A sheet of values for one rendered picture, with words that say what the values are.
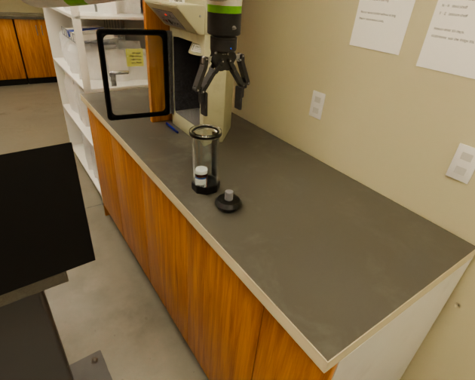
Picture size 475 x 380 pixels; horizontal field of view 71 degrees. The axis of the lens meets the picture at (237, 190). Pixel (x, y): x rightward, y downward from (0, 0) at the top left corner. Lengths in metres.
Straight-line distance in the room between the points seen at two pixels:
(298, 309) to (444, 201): 0.70
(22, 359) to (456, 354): 1.46
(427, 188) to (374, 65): 0.48
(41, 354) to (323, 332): 0.84
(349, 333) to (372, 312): 0.10
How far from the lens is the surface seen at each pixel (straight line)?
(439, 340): 1.59
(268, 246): 0.99
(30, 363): 1.27
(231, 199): 1.10
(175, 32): 1.66
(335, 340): 0.82
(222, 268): 1.08
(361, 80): 1.41
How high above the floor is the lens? 1.58
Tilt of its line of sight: 32 degrees down
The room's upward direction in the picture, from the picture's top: 5 degrees clockwise
